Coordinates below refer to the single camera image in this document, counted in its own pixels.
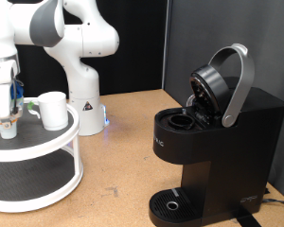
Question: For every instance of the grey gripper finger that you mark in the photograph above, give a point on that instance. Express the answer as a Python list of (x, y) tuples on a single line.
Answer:
[(7, 124)]

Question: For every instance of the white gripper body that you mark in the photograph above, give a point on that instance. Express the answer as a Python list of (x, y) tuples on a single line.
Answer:
[(0, 101)]

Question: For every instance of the white coffee pod orange lid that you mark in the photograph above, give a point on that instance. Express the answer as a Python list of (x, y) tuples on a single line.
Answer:
[(7, 133)]

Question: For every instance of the black Keurig coffee maker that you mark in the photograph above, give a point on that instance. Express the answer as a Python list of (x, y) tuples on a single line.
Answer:
[(214, 85)]

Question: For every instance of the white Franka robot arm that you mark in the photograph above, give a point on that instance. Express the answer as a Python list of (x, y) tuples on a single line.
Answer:
[(82, 78)]

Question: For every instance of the black Keurig coffee machine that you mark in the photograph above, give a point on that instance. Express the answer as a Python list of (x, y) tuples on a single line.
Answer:
[(230, 157)]

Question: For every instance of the white two-tier turntable shelf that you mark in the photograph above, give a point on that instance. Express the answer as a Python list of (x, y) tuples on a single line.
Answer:
[(31, 151)]

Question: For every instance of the white ceramic mug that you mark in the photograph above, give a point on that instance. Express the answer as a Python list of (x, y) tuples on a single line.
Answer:
[(53, 110)]

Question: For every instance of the black drip tray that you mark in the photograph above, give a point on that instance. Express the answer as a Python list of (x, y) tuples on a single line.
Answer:
[(176, 206)]

